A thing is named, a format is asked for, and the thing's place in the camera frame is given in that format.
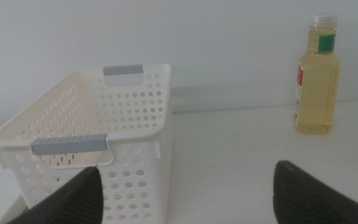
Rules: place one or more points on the white perforated plastic basket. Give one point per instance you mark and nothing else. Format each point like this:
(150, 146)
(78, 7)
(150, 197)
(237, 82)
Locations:
(135, 161)

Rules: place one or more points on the yellow liquid bottle green label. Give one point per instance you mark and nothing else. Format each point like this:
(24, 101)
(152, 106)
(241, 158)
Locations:
(317, 93)

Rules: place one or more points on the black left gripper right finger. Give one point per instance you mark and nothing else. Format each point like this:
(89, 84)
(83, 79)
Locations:
(306, 202)

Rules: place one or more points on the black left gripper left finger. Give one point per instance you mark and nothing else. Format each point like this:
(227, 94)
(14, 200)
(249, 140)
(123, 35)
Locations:
(73, 202)

